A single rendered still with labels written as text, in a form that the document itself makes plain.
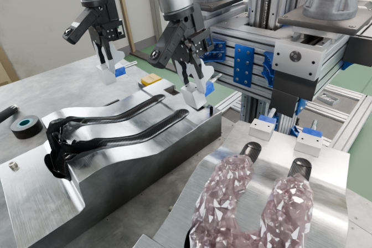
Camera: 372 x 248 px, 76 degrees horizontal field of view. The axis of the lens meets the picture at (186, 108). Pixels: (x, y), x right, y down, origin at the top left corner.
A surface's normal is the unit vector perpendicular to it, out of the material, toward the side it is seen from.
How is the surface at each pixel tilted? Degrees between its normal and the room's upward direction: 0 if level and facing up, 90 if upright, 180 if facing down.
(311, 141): 0
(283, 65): 90
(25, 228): 0
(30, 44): 90
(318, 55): 90
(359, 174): 0
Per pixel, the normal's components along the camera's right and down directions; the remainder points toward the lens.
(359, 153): -0.07, -0.81
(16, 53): 0.71, 0.37
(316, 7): -0.80, 0.12
